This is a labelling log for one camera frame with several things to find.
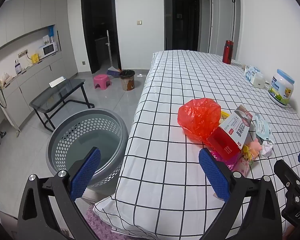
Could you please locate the pink plastic stool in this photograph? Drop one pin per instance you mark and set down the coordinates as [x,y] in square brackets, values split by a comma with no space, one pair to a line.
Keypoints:
[102,78]

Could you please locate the white tissue box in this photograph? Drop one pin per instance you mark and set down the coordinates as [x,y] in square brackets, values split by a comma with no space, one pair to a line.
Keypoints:
[258,81]

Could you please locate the clear plastic jug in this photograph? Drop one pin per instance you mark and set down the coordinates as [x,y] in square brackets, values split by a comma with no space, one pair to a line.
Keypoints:
[18,68]

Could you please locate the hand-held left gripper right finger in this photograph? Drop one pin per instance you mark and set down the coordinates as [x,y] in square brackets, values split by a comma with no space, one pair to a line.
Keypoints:
[214,177]

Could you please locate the yellow box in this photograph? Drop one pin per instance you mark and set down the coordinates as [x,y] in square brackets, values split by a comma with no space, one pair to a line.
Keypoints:
[34,58]

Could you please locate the wall power strip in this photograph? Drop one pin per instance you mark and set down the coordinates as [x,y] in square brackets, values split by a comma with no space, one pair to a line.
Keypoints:
[22,54]

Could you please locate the white paper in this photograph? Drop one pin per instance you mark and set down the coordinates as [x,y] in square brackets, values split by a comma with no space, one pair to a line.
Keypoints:
[267,148]

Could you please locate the dark entry door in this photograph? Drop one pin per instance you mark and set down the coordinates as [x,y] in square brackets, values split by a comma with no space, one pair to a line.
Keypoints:
[184,22]

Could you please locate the pink fluffy rug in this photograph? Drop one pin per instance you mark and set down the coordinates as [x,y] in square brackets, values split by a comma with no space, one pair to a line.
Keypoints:
[97,225]

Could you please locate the white garment steamer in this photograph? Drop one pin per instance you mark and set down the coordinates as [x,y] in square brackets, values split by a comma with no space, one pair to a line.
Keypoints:
[8,107]

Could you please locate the pink soft toy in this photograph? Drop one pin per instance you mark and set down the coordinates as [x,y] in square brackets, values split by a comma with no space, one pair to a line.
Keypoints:
[254,146]

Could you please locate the small yellow toy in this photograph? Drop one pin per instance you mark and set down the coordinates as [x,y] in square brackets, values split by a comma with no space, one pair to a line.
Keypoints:
[246,152]

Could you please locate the red thermos bottle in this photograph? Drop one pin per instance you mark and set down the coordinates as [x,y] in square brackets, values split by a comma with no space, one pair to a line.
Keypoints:
[227,52]

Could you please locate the pale pink printed packet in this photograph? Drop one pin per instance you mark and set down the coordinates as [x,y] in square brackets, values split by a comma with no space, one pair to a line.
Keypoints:
[243,166]

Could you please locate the grey perforated laundry basket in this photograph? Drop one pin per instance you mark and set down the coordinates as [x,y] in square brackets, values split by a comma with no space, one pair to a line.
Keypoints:
[65,130]

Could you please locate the brown waste bin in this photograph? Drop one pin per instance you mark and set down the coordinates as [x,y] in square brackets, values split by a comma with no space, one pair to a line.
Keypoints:
[127,82]

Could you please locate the white book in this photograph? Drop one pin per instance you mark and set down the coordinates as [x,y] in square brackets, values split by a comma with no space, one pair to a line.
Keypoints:
[57,82]

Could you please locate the red and white carton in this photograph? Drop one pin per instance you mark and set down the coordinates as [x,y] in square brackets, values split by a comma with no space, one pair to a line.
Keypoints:
[236,126]

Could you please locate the yellow plastic item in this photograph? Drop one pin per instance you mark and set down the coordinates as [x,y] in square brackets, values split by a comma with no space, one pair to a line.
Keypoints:
[224,115]

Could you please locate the white microwave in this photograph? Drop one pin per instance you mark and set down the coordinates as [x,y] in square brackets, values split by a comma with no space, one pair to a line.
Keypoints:
[49,50]

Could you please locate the white milk powder can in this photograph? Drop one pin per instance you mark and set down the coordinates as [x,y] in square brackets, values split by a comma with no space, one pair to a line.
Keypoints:
[281,88]

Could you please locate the blue printed tissue pack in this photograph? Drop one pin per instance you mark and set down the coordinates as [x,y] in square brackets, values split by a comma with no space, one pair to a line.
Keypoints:
[251,70]

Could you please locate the grey base cabinet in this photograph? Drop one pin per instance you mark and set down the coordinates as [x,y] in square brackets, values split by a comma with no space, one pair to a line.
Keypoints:
[35,80]

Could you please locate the grey wall cabinet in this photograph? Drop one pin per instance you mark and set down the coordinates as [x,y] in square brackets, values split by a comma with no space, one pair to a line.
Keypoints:
[35,12]

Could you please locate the glass coffee table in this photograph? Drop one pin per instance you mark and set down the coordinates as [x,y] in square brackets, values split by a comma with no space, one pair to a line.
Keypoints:
[65,90]

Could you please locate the red plastic bag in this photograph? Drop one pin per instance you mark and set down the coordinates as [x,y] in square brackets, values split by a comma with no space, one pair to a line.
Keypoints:
[197,117]

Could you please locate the magenta plastic bag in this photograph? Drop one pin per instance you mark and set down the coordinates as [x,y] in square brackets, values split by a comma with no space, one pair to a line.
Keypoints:
[226,165]

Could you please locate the clear food bag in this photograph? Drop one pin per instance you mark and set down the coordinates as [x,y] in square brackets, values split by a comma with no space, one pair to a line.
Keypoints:
[7,78]

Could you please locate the blue bottle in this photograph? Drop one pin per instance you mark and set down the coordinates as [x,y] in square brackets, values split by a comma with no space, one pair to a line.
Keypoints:
[51,32]

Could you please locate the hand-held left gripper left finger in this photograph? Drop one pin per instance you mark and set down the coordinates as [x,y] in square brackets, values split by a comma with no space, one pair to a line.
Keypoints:
[86,173]

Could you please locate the blue face mask packet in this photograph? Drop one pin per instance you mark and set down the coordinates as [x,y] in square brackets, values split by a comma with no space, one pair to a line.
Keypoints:
[262,127]

